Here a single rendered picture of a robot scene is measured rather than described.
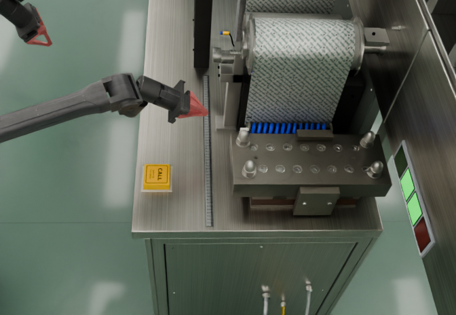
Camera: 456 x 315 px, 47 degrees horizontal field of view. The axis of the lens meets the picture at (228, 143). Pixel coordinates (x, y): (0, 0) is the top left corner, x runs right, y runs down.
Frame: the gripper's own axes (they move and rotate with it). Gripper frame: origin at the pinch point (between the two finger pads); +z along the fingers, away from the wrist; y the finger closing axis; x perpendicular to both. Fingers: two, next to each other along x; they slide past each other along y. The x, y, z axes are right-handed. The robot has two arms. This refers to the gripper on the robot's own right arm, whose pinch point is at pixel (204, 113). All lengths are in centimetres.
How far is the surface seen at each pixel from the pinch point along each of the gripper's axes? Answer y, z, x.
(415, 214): 38, 30, 33
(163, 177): 11.5, -2.3, -16.9
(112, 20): -163, 13, -116
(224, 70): -7.8, 0.3, 9.5
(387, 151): -12, 71, 4
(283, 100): 0.9, 14.0, 15.6
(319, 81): 0.9, 16.9, 26.0
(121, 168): -55, 25, -109
